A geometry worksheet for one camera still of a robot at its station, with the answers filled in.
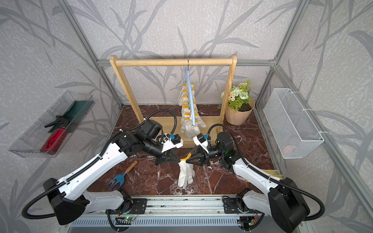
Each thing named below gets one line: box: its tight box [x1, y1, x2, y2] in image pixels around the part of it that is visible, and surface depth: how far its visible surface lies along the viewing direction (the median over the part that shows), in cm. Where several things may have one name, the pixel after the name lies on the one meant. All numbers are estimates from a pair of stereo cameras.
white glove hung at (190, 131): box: [180, 116, 207, 141], surface depth 77 cm
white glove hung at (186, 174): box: [177, 160, 196, 190], surface depth 68 cm
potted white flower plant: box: [220, 79, 255, 126], surface depth 86 cm
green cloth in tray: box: [48, 99, 94, 134], surface depth 69 cm
